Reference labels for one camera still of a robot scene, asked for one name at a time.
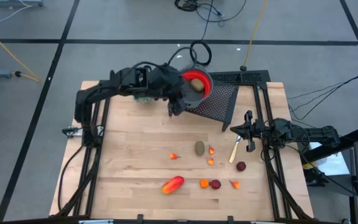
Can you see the green succulent in white pot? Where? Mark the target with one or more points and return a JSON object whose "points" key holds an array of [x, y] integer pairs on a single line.
{"points": [[143, 99]]}

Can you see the small yellow fruit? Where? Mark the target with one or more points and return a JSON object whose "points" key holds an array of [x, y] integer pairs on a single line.
{"points": [[210, 161]]}

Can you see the black diagonal support beam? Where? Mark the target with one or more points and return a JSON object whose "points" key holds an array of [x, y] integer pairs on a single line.
{"points": [[354, 137]]}

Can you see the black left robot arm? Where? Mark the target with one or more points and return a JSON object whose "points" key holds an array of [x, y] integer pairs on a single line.
{"points": [[104, 88]]}

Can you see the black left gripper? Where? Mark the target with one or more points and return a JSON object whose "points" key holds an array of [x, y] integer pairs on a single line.
{"points": [[166, 82]]}

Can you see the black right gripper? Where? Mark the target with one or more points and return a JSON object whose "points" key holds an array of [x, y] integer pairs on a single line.
{"points": [[259, 130]]}

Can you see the black aluminium table frame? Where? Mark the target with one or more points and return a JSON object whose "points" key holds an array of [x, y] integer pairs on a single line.
{"points": [[250, 76]]}

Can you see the red collapsible bowl grey rim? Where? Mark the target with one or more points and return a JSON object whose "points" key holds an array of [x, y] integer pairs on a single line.
{"points": [[205, 81]]}

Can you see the small red-orange toy fruit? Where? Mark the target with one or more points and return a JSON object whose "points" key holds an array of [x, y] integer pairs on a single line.
{"points": [[173, 156], [211, 151], [235, 185]]}

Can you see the black perforated metal shelf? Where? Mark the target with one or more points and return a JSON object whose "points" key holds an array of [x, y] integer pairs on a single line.
{"points": [[219, 102]]}

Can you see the black clamp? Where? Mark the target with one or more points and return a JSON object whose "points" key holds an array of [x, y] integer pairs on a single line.
{"points": [[230, 218], [140, 217]]}

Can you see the dark red plum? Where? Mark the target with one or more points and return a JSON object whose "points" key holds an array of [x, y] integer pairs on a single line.
{"points": [[215, 184], [241, 166]]}

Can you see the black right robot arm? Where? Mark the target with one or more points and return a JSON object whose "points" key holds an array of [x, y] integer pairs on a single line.
{"points": [[309, 133]]}

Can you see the silver arm base bracket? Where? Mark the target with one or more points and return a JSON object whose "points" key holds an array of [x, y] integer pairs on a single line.
{"points": [[73, 132]]}

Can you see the red yellow mango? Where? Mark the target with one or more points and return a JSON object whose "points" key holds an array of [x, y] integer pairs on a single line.
{"points": [[172, 185]]}

